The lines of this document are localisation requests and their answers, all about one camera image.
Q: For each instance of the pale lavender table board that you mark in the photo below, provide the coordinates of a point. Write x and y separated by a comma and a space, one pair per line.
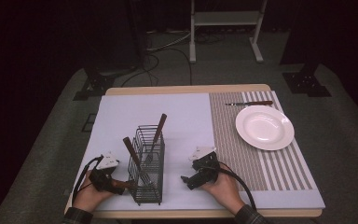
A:
155, 109

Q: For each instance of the striped grey white placemat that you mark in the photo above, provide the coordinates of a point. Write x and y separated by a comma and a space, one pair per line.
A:
230, 149

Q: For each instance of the white round plate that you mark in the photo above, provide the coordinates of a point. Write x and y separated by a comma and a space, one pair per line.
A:
264, 127

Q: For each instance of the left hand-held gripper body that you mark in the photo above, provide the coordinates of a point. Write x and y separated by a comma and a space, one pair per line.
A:
103, 179

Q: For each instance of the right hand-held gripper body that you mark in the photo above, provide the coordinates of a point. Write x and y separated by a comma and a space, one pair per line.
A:
206, 165

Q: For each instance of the black stand base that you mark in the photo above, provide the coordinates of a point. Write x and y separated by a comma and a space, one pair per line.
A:
306, 82
93, 84

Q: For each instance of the person's right hand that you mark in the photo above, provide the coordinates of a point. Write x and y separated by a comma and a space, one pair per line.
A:
225, 189

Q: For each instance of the white metal stand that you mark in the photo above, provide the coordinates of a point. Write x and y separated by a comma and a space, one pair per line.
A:
227, 18

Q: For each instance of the person's left hand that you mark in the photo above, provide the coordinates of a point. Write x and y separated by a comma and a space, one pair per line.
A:
88, 196

